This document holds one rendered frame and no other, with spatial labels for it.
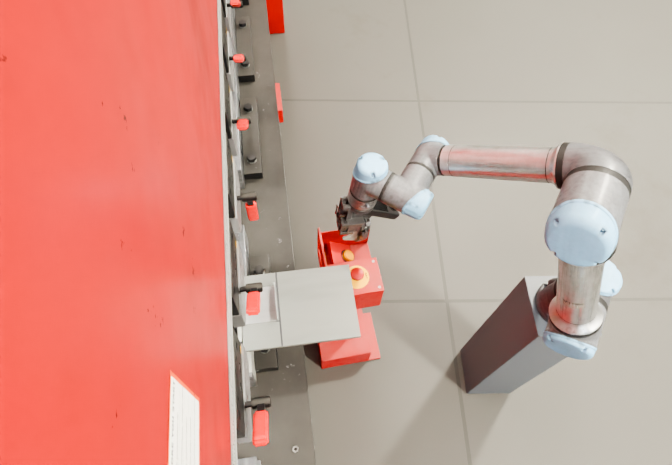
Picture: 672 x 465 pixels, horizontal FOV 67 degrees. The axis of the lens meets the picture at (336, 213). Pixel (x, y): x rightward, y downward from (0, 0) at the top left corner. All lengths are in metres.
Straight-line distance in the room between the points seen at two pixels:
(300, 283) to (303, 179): 1.41
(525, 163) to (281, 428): 0.79
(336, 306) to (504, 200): 1.63
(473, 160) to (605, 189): 0.30
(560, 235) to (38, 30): 0.87
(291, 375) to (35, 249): 1.07
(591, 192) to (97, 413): 0.87
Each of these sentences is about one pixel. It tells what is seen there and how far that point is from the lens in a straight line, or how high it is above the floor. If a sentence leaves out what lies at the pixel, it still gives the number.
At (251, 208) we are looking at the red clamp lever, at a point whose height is 1.21.
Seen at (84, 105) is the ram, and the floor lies 1.91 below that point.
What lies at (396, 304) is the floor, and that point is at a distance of 2.28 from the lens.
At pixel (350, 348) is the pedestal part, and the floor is 0.12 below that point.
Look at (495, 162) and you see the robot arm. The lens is 1.14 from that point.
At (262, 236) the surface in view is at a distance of 1.41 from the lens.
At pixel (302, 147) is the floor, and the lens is 2.69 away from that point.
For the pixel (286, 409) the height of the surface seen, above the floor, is 0.88.
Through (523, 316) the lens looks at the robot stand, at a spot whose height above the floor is 0.71.
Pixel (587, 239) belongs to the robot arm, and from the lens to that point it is 0.98.
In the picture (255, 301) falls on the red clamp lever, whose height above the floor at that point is 1.31.
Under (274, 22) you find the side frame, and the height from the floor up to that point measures 0.08.
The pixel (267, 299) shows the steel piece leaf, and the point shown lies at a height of 1.00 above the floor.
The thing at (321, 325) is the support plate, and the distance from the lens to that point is 1.17.
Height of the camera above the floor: 2.11
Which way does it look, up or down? 59 degrees down
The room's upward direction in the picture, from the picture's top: 4 degrees clockwise
